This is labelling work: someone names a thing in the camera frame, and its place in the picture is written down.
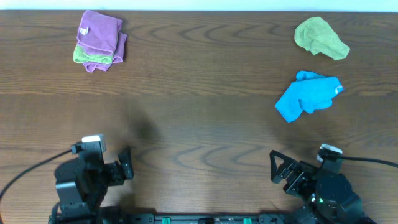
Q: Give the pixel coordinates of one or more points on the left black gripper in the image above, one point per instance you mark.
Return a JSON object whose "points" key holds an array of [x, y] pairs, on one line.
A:
{"points": [[117, 168]]}

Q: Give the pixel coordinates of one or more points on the folded purple cloth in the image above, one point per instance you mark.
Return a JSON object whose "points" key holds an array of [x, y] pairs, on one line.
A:
{"points": [[117, 58]]}

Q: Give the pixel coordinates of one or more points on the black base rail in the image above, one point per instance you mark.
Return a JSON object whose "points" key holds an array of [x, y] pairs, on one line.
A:
{"points": [[148, 218]]}

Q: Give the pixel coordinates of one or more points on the crumpled blue cloth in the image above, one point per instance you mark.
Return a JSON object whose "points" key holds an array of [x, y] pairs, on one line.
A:
{"points": [[310, 92]]}

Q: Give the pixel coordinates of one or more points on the crumpled green cloth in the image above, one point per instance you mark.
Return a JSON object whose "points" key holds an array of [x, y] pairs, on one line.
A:
{"points": [[316, 36]]}

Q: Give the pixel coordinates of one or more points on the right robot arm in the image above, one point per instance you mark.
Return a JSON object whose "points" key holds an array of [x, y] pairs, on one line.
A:
{"points": [[327, 194]]}

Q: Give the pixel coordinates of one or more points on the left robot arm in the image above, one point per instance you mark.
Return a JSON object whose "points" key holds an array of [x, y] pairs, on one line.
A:
{"points": [[82, 183]]}

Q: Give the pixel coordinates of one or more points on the purple microfiber cloth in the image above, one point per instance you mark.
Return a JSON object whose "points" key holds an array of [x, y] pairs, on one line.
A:
{"points": [[98, 33]]}

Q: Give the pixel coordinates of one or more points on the folded green cloth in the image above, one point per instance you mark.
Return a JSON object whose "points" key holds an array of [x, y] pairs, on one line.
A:
{"points": [[79, 56]]}

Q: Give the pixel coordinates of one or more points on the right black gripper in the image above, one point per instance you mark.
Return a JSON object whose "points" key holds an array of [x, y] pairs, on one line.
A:
{"points": [[303, 172]]}

